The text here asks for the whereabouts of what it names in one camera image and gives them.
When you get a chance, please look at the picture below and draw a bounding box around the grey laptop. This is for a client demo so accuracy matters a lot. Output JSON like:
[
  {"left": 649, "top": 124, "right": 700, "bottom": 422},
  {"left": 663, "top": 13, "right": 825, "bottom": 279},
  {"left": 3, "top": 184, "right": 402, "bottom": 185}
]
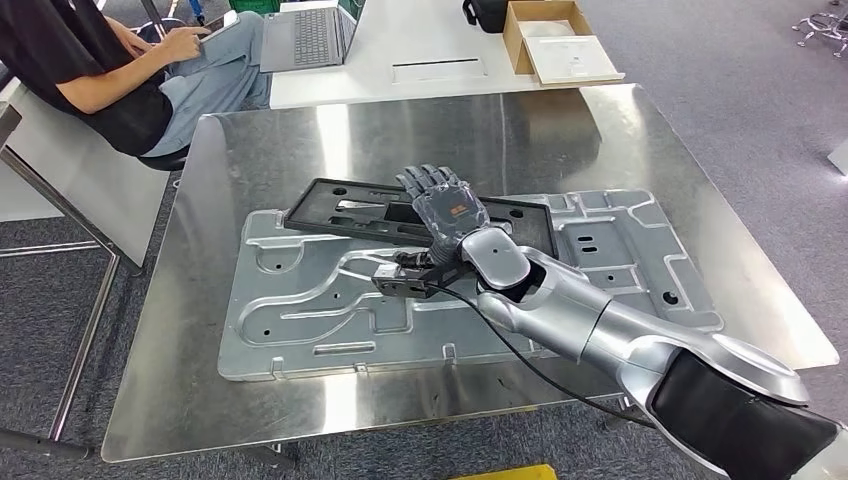
[{"left": 258, "top": 0, "right": 367, "bottom": 74}]

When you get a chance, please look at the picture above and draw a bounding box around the white flat box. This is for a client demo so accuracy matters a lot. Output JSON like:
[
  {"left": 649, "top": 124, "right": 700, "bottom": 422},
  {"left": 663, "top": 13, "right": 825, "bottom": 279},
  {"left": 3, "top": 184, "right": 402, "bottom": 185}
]
[{"left": 521, "top": 34, "right": 626, "bottom": 86}]

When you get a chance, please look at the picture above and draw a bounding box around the black bag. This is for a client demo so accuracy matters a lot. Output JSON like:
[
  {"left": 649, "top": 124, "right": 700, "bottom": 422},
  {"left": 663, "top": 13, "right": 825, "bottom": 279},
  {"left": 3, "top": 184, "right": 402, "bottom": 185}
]
[{"left": 461, "top": 0, "right": 511, "bottom": 34}]

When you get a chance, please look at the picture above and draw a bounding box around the stamped silver metal panel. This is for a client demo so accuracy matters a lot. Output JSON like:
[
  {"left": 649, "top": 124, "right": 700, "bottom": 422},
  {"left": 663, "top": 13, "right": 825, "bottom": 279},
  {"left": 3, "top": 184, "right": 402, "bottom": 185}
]
[{"left": 217, "top": 188, "right": 725, "bottom": 384}]

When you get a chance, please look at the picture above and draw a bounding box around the steel workbench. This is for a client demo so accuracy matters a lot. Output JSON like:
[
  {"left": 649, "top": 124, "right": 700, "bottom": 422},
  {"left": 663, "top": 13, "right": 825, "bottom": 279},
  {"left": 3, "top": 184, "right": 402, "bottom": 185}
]
[{"left": 100, "top": 82, "right": 841, "bottom": 465}]

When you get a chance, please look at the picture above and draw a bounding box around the brown cardboard box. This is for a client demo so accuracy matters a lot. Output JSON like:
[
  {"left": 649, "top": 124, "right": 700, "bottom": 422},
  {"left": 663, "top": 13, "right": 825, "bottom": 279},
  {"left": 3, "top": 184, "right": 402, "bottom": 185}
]
[{"left": 501, "top": 0, "right": 594, "bottom": 77}]

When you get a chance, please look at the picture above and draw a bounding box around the steel table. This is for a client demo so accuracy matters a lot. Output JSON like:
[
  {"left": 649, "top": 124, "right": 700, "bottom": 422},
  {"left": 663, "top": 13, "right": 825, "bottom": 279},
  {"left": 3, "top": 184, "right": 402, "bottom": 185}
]
[{"left": 0, "top": 79, "right": 175, "bottom": 462}]

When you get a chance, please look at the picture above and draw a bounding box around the person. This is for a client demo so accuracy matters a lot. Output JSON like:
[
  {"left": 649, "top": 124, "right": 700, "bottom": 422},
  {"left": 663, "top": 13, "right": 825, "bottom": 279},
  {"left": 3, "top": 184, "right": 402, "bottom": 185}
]
[{"left": 0, "top": 0, "right": 273, "bottom": 159}]

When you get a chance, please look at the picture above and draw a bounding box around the black stool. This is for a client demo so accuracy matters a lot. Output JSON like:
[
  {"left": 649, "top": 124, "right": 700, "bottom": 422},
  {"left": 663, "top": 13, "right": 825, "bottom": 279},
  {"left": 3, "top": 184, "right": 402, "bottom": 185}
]
[{"left": 137, "top": 146, "right": 190, "bottom": 174}]

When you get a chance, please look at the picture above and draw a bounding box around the black plastic frame part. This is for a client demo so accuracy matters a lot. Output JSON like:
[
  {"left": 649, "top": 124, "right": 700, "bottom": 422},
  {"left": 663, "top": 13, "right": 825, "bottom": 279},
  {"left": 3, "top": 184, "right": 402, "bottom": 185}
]
[{"left": 283, "top": 177, "right": 561, "bottom": 261}]

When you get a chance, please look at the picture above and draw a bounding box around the chrome chair base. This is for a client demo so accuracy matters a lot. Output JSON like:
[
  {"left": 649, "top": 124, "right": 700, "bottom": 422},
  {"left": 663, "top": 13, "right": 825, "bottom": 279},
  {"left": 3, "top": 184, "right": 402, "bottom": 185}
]
[{"left": 791, "top": 9, "right": 848, "bottom": 60}]

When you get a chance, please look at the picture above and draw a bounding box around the white desk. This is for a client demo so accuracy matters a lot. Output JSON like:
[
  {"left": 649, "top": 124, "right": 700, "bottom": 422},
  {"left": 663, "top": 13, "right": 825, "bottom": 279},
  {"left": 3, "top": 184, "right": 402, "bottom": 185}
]
[{"left": 268, "top": 0, "right": 627, "bottom": 111}]

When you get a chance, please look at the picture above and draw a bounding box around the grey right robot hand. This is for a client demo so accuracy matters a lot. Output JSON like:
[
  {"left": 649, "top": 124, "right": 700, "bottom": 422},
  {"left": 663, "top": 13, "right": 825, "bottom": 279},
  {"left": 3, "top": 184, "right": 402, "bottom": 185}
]
[{"left": 394, "top": 163, "right": 493, "bottom": 270}]

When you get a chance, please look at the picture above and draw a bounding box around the yellow floor tape outline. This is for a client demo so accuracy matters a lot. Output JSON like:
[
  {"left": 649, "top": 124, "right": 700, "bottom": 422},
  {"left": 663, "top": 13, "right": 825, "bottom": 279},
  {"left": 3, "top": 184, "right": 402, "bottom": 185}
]
[{"left": 450, "top": 463, "right": 559, "bottom": 480}]

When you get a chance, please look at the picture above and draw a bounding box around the smartphone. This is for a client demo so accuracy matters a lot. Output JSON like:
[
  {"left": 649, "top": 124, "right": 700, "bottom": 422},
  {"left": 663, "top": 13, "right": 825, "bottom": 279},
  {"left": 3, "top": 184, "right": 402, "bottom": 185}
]
[{"left": 198, "top": 9, "right": 241, "bottom": 44}]

